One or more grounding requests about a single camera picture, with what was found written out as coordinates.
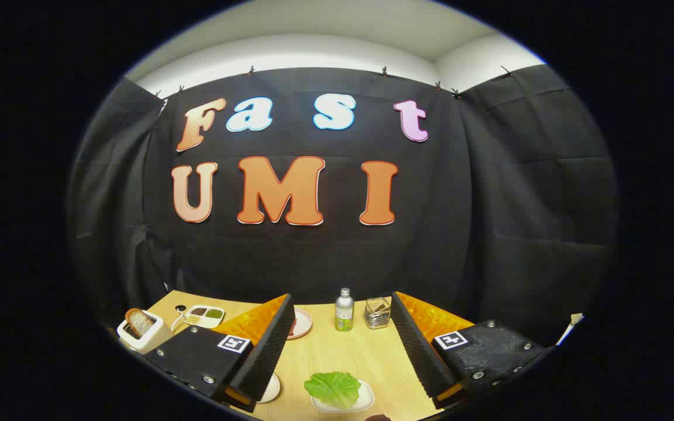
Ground green label bottle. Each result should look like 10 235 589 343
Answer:
335 288 355 332

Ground green lettuce leaf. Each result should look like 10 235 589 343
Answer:
304 371 362 410

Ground white divided seed dish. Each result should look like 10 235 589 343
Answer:
184 305 225 327

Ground white toaster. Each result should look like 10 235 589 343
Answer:
116 316 173 354

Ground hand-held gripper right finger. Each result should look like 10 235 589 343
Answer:
391 291 548 410

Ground white square plate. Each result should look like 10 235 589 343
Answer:
311 379 376 413

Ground pink plate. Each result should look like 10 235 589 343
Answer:
287 308 313 340

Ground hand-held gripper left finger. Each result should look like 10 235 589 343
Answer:
145 294 297 413

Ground metal wire holder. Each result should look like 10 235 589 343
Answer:
364 297 392 330

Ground round white plate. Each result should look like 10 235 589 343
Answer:
257 373 281 404

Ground white bread slice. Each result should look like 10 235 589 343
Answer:
125 308 156 339

